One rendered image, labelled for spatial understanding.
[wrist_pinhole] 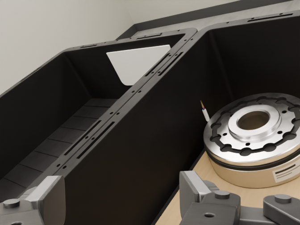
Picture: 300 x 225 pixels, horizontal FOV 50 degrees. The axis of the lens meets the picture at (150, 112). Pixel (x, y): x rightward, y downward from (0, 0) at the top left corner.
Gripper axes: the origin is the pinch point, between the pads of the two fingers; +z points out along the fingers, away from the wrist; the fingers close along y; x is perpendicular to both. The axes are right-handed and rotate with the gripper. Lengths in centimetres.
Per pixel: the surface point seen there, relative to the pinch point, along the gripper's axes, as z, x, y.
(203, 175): 17.7, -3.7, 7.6
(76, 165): 10.6, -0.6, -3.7
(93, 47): 38.1, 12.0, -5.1
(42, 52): 303, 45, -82
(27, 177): 33.4, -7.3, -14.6
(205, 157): 19.8, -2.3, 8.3
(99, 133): 13.2, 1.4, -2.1
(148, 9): 365, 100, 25
